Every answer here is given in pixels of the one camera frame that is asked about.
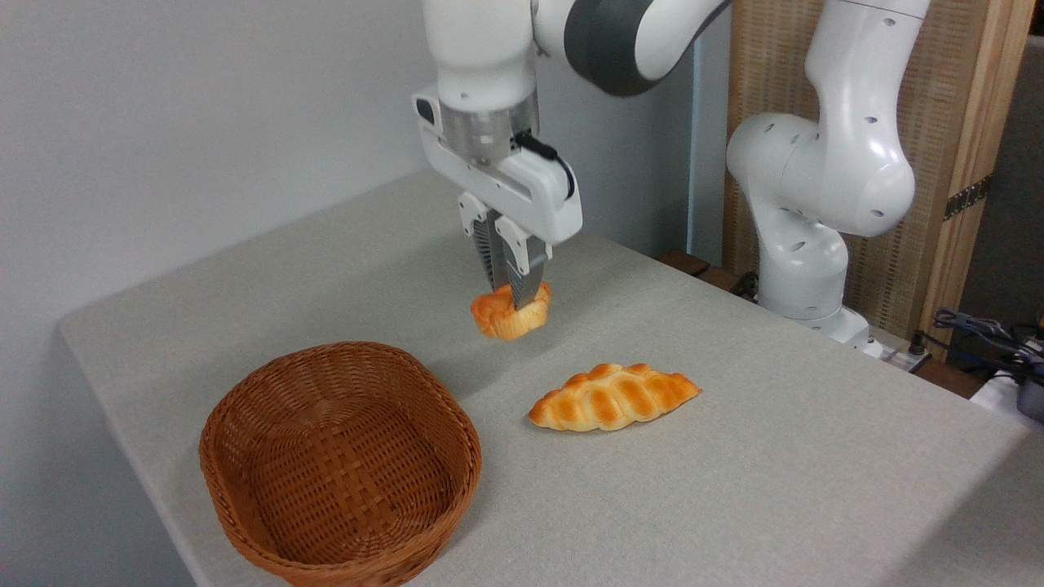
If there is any braided golden bread loaf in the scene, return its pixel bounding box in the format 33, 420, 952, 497
529, 363, 702, 432

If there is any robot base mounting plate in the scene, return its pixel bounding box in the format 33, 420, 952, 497
816, 308, 932, 373

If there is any light blue vertical pipe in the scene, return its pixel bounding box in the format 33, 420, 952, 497
687, 24, 711, 255

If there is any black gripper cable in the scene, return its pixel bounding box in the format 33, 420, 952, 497
514, 132, 577, 201

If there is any bundle of dark cables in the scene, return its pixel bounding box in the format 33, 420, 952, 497
907, 307, 1044, 377

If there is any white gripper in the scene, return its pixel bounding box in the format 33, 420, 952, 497
412, 82, 584, 311

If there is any white cloth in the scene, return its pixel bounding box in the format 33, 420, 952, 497
970, 371, 1044, 434

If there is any dark metal hinge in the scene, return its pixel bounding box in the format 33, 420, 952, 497
944, 174, 993, 221

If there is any orange muffin bread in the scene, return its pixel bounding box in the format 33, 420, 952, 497
471, 281, 552, 341

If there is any brown wooden plank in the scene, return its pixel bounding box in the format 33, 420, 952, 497
659, 251, 759, 301

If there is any brown wicker basket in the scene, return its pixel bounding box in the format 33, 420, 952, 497
199, 341, 483, 587

